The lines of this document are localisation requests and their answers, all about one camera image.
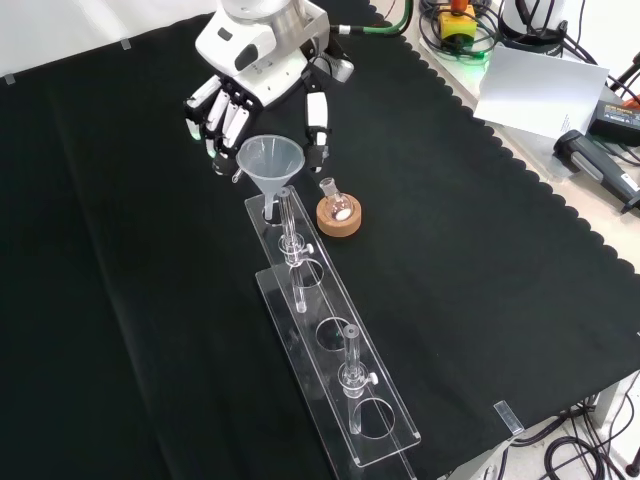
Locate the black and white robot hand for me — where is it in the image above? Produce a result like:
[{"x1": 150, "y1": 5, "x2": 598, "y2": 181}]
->
[{"x1": 183, "y1": 10, "x2": 332, "y2": 176}]

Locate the translucent plastic funnel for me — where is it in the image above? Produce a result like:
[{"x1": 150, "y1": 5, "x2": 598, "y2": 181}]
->
[{"x1": 236, "y1": 133, "x2": 306, "y2": 222}]

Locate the clear acrylic funnel stand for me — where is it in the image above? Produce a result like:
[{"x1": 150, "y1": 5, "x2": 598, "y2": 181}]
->
[{"x1": 243, "y1": 185, "x2": 423, "y2": 480}]

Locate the round-bottom glass flask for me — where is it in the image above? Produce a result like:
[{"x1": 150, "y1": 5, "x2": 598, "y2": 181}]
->
[{"x1": 319, "y1": 176, "x2": 352, "y2": 223}]

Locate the yellow stop button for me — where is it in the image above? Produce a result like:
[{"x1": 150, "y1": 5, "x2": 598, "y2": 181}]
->
[{"x1": 437, "y1": 0, "x2": 477, "y2": 45}]

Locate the black cloth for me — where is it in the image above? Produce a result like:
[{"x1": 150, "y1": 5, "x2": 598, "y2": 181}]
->
[{"x1": 0, "y1": 0, "x2": 640, "y2": 480}]

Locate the pale board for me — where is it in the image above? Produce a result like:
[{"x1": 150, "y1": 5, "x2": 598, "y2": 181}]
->
[{"x1": 471, "y1": 43, "x2": 612, "y2": 139}]

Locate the black handheld device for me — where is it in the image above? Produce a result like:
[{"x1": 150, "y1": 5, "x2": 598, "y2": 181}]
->
[{"x1": 552, "y1": 129, "x2": 640, "y2": 215}]

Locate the black power adapter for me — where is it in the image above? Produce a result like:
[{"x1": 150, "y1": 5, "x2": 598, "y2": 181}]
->
[{"x1": 586, "y1": 96, "x2": 640, "y2": 147}]

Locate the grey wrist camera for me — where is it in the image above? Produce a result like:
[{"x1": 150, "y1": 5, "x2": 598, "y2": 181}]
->
[{"x1": 323, "y1": 53, "x2": 358, "y2": 84}]

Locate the green cable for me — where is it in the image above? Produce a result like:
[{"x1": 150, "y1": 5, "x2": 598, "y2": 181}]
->
[{"x1": 327, "y1": 0, "x2": 417, "y2": 37}]

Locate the cork ring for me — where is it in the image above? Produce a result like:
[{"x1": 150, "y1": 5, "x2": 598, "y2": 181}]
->
[{"x1": 315, "y1": 194, "x2": 364, "y2": 240}]

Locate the white cylinder with black strap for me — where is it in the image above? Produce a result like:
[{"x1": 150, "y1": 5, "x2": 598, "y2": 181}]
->
[{"x1": 498, "y1": 0, "x2": 570, "y2": 52}]

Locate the black cable bundle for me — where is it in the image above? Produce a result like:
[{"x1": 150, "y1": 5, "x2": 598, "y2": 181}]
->
[{"x1": 504, "y1": 372, "x2": 640, "y2": 480}]

